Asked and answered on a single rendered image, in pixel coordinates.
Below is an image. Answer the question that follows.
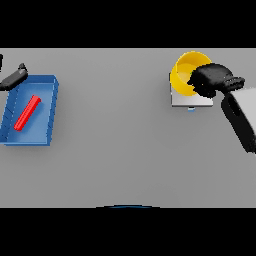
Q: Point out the left dark robot hand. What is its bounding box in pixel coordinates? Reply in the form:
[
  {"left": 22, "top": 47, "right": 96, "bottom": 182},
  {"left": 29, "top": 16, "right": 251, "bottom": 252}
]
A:
[{"left": 0, "top": 54, "right": 29, "bottom": 92}]

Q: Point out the right dark robot hand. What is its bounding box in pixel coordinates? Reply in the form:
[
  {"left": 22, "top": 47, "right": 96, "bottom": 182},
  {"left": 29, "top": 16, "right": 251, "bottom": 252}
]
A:
[{"left": 187, "top": 63, "right": 246, "bottom": 99}]

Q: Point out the yellow bowl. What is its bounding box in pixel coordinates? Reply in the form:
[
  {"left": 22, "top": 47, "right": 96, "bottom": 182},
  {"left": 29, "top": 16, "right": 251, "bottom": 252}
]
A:
[{"left": 169, "top": 51, "right": 213, "bottom": 97}]

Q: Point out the pale square measuring scale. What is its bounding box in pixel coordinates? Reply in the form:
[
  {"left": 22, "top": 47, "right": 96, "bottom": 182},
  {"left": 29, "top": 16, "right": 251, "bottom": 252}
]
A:
[{"left": 170, "top": 81, "right": 214, "bottom": 112}]

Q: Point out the red beaker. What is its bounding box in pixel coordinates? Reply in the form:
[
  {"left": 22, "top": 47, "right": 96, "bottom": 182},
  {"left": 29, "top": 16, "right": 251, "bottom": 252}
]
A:
[{"left": 13, "top": 95, "right": 42, "bottom": 132}]

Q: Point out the blue tray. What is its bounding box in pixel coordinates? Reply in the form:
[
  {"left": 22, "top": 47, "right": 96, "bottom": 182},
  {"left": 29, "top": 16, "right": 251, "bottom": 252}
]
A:
[{"left": 0, "top": 74, "right": 60, "bottom": 147}]

